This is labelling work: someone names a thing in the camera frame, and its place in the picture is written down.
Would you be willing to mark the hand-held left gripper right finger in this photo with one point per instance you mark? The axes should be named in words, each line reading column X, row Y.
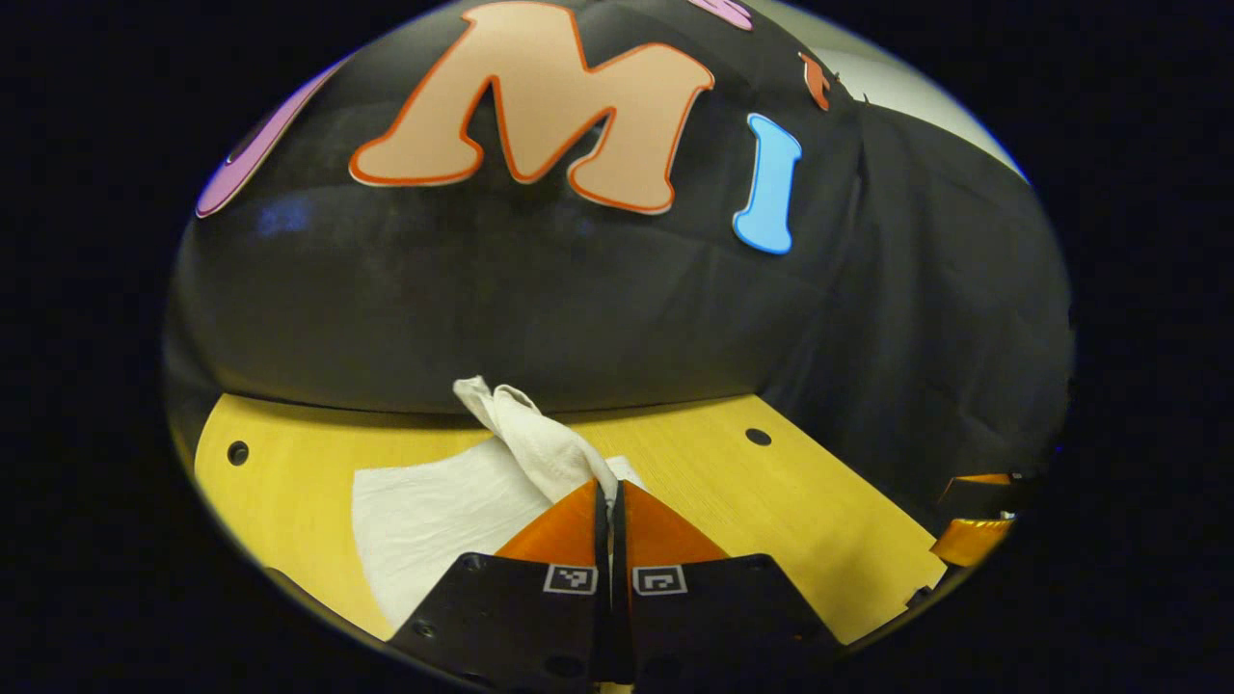
column 718, row 627

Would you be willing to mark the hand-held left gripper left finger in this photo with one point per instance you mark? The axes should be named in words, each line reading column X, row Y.
column 521, row 627

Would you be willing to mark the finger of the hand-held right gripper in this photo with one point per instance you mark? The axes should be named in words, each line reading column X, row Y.
column 972, row 542
column 976, row 479

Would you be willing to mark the white jeans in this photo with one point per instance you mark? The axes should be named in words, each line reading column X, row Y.
column 434, row 520

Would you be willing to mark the black backdrop cloth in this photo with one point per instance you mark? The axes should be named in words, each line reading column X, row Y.
column 578, row 308

